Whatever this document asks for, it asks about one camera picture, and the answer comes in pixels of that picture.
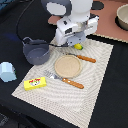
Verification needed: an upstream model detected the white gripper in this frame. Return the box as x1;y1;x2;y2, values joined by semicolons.
55;14;99;47

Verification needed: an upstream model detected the yellow toy banana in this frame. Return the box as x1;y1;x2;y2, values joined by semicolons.
74;43;83;50

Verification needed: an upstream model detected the yellow toy box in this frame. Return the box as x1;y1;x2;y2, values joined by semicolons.
24;77;46;91

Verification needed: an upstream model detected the light blue toy carton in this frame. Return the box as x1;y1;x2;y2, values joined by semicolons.
0;62;17;82

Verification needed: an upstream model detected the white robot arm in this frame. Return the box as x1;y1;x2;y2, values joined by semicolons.
41;0;99;47

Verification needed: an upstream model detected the round wooden plate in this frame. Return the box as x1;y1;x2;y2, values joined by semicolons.
54;55;82;78

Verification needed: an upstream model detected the woven beige placemat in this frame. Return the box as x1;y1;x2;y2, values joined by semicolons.
12;39;113;128

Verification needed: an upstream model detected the beige bowl on stove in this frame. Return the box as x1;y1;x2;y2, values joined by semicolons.
117;4;128;30

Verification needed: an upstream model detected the knife with wooden handle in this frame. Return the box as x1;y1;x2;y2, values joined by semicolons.
66;53;96;63

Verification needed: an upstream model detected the grey pot with handle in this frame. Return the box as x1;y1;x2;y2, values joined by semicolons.
22;37;50;65

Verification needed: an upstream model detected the fork with wooden handle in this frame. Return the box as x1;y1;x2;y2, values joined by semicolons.
44;70;84;89

